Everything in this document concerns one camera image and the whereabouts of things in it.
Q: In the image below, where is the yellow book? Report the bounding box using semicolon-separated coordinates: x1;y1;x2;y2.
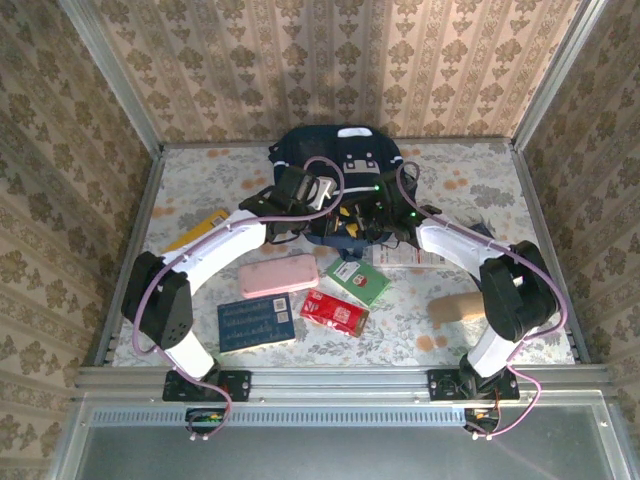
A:
160;209;231;254

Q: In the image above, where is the aluminium frame post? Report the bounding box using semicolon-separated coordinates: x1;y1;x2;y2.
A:
57;0;165;151
510;0;616;151

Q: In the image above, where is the aluminium side rail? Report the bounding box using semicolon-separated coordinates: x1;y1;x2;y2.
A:
92;144;167;367
508;142;592;365

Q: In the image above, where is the white and red booklet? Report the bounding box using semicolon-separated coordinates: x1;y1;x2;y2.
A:
370;243;446;269

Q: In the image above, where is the navy blue backpack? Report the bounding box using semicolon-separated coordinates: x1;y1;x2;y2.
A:
267;124;420;261

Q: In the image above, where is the red packet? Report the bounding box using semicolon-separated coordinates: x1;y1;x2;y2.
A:
299;288;371;337

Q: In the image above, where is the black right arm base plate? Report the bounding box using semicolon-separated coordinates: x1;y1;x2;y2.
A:
427;368;521;403

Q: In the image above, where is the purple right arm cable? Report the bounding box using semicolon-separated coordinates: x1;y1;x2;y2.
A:
396;160;569;442

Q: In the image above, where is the slotted metal vent strip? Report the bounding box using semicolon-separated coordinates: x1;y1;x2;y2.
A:
89;407;471;427

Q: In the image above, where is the black cable connector box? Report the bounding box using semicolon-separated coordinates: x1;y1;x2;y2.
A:
184;406;226;435
463;407;502;435

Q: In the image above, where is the wide aluminium rail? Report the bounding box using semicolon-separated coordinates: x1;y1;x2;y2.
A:
74;364;614;402

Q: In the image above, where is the floral tablecloth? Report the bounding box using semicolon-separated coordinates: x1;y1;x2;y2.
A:
112;142;576;369

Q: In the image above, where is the green book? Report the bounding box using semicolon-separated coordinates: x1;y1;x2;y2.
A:
325;257;392;307

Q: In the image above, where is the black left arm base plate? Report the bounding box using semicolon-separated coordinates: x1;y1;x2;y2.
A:
162;369;253;403

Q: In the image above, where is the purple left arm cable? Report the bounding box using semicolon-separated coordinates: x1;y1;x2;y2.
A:
132;155;346;444

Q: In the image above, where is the grey metal sheet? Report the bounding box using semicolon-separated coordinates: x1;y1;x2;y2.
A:
49;394;640;480

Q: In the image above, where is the thin aluminium rail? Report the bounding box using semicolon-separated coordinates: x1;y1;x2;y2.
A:
162;137;514;149

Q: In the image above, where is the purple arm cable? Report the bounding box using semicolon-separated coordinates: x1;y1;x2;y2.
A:
396;160;569;442
132;155;346;444

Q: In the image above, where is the pink pencil case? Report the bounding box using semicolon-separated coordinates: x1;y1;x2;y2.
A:
237;253;321;300

